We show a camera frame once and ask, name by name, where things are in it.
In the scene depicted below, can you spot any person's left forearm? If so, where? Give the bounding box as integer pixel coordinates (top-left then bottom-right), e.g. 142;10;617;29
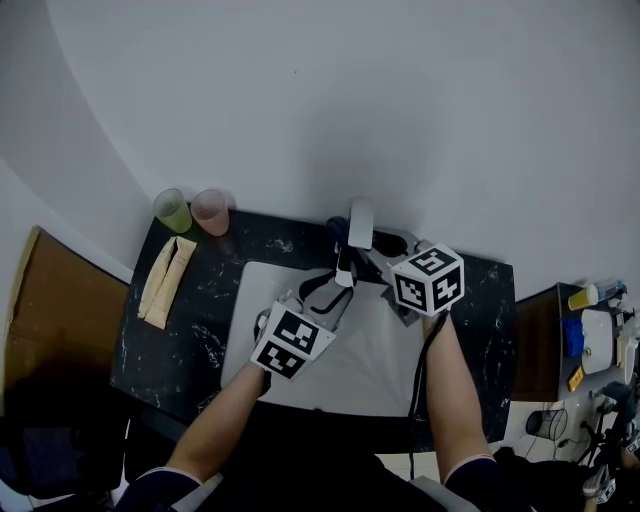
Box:
164;358;274;487

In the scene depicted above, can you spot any blue cloth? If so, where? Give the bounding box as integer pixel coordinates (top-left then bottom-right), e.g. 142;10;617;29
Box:
561;316;587;358

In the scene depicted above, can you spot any clear plastic bottle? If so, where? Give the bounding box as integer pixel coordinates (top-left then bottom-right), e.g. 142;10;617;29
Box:
593;278;627;303

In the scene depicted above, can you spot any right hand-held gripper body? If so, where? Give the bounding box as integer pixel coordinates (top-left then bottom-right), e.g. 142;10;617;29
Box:
380;238;466;330

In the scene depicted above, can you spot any person's dark clothing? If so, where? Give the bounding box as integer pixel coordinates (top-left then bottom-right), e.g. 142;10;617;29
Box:
114;439;591;512

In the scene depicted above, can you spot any yellow cup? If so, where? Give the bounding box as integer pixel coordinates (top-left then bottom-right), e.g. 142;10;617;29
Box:
567;284;599;312

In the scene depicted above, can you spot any brown cardboard board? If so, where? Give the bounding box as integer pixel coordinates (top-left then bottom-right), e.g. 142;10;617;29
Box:
3;225;131;404

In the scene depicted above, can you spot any black tripod stand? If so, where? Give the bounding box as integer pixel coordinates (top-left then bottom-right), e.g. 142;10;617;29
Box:
579;381;640;505

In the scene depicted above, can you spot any black wire mesh bin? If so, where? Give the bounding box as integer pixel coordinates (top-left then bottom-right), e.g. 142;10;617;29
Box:
525;408;569;442

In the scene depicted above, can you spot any black chair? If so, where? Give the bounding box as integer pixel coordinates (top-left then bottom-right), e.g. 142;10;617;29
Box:
0;374;129;504

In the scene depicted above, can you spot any small white basin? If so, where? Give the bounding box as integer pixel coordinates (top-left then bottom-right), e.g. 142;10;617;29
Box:
581;309;615;376

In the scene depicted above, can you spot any person's right forearm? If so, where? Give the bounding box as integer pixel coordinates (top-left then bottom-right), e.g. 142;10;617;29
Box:
418;310;496;485

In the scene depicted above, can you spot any brown wooden cabinet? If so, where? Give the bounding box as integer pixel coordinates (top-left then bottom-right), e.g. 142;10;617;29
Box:
510;283;565;403

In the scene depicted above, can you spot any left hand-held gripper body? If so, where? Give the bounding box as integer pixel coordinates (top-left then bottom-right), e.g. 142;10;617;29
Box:
249;293;351;382

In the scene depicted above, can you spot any green translucent cup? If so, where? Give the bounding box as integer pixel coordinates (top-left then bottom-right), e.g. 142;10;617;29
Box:
152;188;194;235

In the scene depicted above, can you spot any pink translucent cup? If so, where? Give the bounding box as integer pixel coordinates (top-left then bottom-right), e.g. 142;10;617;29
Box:
190;188;231;238

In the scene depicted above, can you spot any white sink basin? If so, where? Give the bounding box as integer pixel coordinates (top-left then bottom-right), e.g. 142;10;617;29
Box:
220;259;427;419

